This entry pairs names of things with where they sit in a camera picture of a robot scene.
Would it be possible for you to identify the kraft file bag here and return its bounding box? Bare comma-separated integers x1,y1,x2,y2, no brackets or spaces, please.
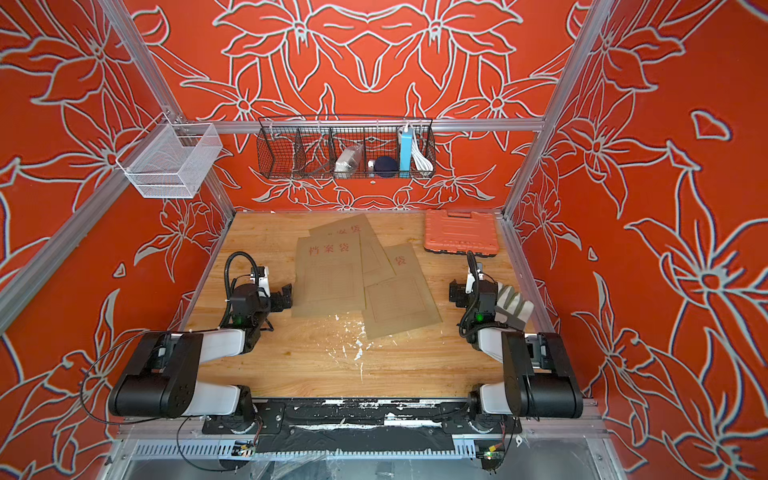
363,243,442,340
291,234,366,318
309,214,395,287

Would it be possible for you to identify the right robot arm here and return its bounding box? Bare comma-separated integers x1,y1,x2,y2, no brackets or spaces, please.
449,251,584,419

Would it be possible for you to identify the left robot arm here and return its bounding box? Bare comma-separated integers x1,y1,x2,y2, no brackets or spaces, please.
108,251,293,425

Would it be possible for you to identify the white grey work glove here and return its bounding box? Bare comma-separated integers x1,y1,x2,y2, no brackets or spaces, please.
494,283,534,331

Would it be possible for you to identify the red plastic tool case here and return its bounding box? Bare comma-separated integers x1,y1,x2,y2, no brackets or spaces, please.
423,210,500,257

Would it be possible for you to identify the dark blue round object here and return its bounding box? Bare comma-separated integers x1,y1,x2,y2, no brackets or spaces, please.
373,156,399,178

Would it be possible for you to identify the white mesh basket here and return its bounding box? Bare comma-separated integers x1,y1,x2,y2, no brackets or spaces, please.
118,123,222,200

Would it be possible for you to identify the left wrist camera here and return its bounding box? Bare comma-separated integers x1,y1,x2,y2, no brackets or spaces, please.
251,265,271,297

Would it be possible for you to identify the white cable bundle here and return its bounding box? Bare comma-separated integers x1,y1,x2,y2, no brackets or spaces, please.
410,136,434,178

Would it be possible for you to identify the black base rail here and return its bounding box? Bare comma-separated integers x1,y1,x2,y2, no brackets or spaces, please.
202,398,522,457

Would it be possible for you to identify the black wire basket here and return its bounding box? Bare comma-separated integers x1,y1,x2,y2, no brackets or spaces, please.
256,115,437,180

